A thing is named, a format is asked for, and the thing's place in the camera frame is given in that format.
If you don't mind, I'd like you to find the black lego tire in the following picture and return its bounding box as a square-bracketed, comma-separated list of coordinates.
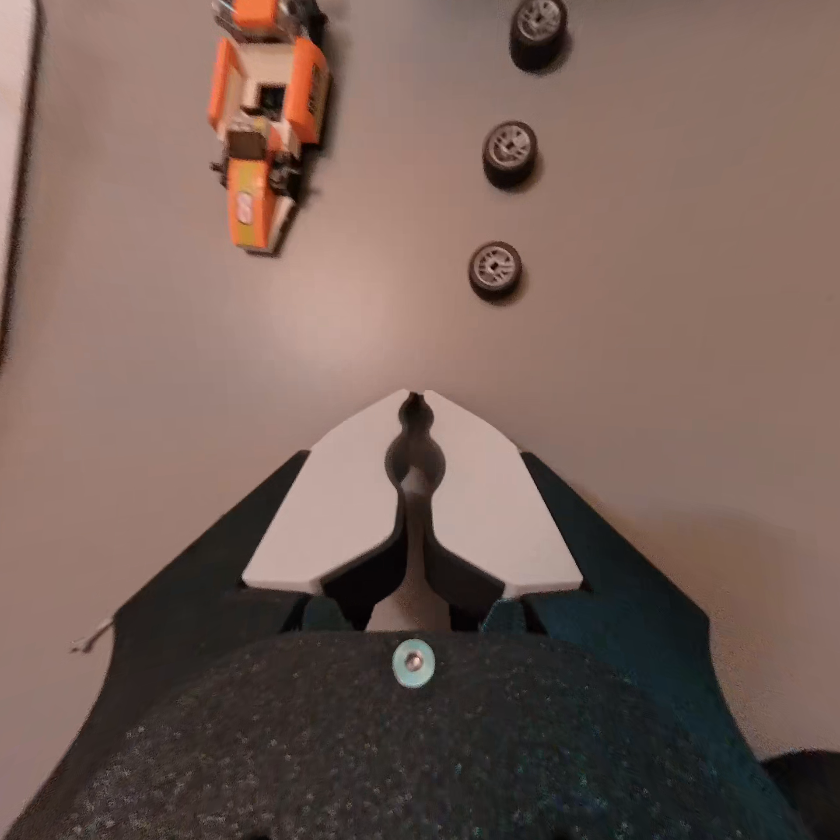
[482, 121, 539, 189]
[510, 0, 569, 73]
[468, 241, 525, 300]

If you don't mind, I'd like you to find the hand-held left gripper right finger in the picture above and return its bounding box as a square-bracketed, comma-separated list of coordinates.
[418, 390, 585, 594]

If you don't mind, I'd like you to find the grey lego wheel rim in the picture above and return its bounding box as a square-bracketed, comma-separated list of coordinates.
[516, 0, 565, 43]
[489, 125, 535, 165]
[474, 245, 519, 287]

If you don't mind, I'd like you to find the white base plate with lever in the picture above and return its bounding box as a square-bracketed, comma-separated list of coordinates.
[0, 0, 40, 342]

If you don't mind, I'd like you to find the orange white lego car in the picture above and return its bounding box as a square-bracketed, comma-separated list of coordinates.
[208, 0, 332, 254]

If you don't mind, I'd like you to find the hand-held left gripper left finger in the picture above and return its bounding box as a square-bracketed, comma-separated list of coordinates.
[243, 390, 414, 594]

